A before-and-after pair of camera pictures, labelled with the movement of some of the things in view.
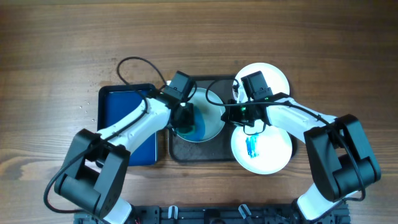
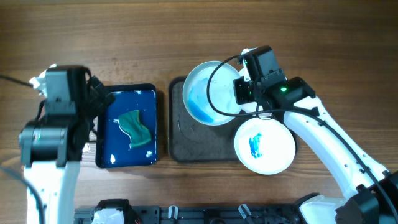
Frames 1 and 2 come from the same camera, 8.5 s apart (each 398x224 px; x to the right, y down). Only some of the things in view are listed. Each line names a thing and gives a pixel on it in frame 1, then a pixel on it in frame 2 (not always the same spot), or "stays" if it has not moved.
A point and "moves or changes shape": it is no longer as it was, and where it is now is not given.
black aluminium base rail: (211, 214) stays
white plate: (261, 150) stays
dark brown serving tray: (294, 145) to (191, 141)
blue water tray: (116, 102) stays
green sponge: (185, 130) moves or changes shape
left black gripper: (189, 112) to (99, 94)
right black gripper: (234, 115) to (241, 90)
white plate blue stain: (207, 118) to (222, 93)
